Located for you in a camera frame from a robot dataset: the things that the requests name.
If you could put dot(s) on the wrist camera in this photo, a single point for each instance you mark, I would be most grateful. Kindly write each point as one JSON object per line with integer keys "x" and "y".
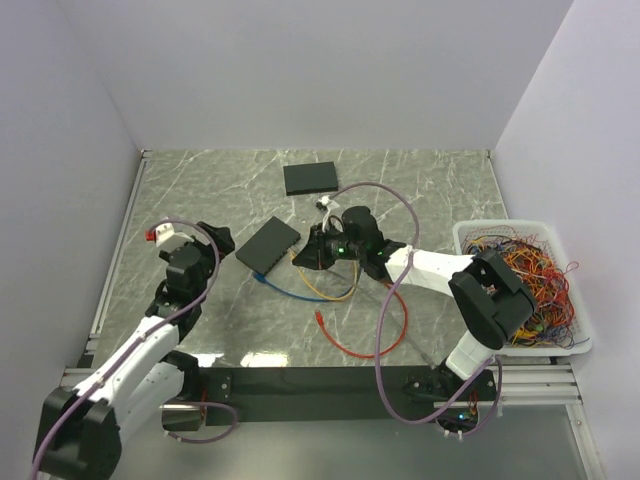
{"x": 326, "y": 205}
{"x": 166, "y": 238}

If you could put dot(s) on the white plastic basket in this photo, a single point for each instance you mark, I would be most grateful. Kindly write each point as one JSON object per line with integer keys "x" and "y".
{"x": 560, "y": 325}

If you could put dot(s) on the aluminium rail frame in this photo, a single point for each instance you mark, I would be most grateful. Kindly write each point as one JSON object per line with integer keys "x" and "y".
{"x": 274, "y": 285}

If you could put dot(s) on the black Mercury network switch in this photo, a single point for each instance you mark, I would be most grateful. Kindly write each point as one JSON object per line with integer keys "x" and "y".
{"x": 310, "y": 178}

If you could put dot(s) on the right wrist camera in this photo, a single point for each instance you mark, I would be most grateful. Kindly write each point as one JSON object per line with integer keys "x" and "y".
{"x": 326, "y": 205}

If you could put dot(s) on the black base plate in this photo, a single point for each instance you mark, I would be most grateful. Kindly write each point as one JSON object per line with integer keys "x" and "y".
{"x": 280, "y": 394}

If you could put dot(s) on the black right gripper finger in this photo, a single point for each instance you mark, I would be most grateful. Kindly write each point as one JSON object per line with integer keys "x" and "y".
{"x": 313, "y": 246}
{"x": 312, "y": 259}

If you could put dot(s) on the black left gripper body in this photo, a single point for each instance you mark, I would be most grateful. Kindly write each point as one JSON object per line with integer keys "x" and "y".
{"x": 207, "y": 254}

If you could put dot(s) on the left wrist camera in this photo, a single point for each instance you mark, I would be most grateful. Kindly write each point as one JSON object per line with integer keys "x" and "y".
{"x": 166, "y": 238}

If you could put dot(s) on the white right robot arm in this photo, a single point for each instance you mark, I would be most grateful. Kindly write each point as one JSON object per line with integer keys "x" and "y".
{"x": 492, "y": 299}

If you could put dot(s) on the black TP-Link network switch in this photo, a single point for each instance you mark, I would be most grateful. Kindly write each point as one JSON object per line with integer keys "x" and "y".
{"x": 267, "y": 246}

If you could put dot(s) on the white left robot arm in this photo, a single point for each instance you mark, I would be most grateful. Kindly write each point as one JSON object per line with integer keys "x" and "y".
{"x": 83, "y": 429}

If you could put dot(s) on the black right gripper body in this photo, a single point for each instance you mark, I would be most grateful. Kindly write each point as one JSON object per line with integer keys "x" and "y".
{"x": 341, "y": 247}

